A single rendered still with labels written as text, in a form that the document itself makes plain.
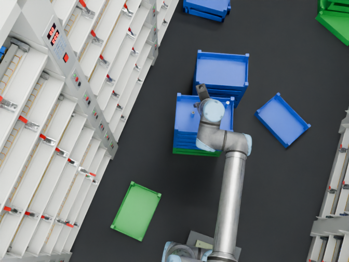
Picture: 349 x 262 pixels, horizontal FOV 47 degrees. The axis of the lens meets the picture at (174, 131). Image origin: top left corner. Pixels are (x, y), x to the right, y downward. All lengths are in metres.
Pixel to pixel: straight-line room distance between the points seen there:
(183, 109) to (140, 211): 0.73
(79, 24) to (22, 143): 0.45
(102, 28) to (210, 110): 0.55
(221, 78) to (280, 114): 0.55
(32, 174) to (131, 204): 1.12
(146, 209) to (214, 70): 0.94
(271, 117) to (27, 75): 1.87
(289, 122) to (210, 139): 1.13
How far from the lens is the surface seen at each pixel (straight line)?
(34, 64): 1.21
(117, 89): 2.20
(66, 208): 2.10
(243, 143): 1.72
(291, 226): 2.65
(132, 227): 2.53
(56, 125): 1.55
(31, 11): 1.08
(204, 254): 2.13
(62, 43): 1.27
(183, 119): 2.14
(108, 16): 1.70
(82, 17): 1.48
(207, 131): 1.71
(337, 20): 3.20
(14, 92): 1.19
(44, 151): 1.54
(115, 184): 2.57
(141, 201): 2.54
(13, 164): 1.35
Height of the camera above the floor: 2.53
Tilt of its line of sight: 74 degrees down
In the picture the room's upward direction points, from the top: 5 degrees clockwise
